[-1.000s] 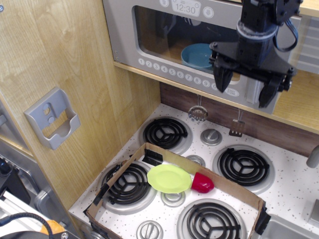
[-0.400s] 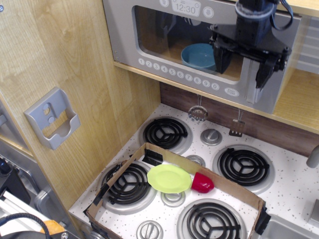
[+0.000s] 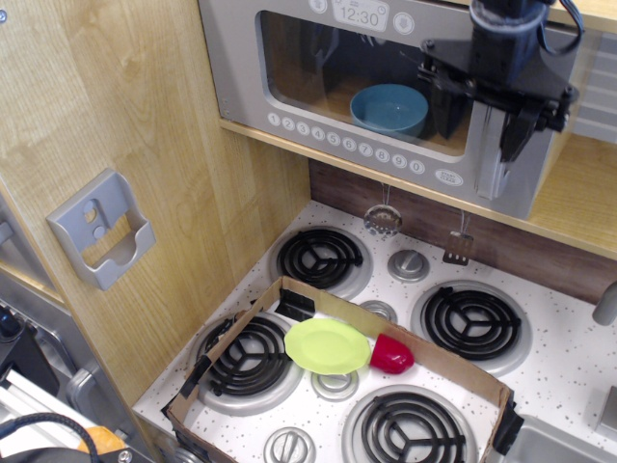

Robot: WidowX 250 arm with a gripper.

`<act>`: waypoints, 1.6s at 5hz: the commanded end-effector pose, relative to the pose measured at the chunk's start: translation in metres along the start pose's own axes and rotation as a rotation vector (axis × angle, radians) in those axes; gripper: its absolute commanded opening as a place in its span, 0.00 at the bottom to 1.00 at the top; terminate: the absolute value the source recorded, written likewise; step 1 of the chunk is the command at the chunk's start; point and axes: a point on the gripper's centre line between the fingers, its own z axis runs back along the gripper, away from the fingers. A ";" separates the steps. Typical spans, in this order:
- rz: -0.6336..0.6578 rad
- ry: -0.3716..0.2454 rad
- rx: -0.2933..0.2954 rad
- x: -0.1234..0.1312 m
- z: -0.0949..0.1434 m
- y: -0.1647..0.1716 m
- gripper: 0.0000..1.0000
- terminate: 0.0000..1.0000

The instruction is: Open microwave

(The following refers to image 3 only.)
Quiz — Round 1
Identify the front right stove burner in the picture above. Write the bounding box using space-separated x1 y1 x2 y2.
341 385 479 463

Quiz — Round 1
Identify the grey middle stove knob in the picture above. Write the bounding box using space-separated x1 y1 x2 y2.
361 300 398 324

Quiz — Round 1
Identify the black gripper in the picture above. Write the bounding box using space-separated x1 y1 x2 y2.
418 24 578 162

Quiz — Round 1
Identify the grey faucet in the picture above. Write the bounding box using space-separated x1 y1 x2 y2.
592 283 617 326

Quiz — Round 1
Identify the black braided cable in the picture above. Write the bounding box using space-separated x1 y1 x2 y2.
0 412 105 463

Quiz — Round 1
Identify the red plastic cup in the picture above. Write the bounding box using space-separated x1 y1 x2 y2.
369 334 416 374

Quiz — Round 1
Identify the hanging small spatula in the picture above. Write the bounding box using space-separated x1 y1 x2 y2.
443 210 473 266

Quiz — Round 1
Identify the blue plastic bowl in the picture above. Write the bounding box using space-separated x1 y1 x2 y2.
349 84 429 139

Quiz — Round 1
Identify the orange object bottom left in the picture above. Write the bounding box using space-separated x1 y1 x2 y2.
86 426 126 456

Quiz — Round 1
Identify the back right stove burner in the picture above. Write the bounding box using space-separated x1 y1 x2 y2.
410 280 532 376

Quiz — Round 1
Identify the grey wall phone holder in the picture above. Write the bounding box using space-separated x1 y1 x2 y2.
46 169 156 290

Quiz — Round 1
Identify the grey toy microwave door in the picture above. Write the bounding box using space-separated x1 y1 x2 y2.
199 1 576 218

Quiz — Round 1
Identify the grey centre stove knob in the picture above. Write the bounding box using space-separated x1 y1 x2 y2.
311 371 360 402

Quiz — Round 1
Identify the brown cardboard frame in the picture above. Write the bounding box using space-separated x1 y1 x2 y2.
164 277 514 462

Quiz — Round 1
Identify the front left stove burner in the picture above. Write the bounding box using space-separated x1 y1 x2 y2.
198 313 304 417

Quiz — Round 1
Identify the back left stove burner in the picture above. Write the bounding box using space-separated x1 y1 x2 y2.
268 226 373 300

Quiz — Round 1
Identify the grey front stove knob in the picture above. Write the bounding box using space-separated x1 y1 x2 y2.
263 426 316 463

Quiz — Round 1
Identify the grey stove knob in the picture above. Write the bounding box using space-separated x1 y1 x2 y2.
311 371 360 402
263 426 316 463
361 300 398 324
388 250 430 283

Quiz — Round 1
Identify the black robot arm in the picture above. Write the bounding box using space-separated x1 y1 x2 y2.
418 1 584 163

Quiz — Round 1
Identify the stove burner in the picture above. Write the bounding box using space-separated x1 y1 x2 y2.
410 280 532 376
198 313 304 417
341 385 479 463
268 226 373 300

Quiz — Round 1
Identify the green plastic plate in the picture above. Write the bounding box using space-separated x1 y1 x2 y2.
284 318 371 375

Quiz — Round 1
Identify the hanging silver strainer spoon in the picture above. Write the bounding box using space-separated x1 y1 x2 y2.
363 184 403 239

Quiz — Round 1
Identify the grey back stove knob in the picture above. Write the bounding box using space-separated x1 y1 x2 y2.
388 250 430 283

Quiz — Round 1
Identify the steel sink basin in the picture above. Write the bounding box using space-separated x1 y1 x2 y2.
501 415 616 463

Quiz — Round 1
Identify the grey oven door handle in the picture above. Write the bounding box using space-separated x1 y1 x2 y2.
66 368 97 420

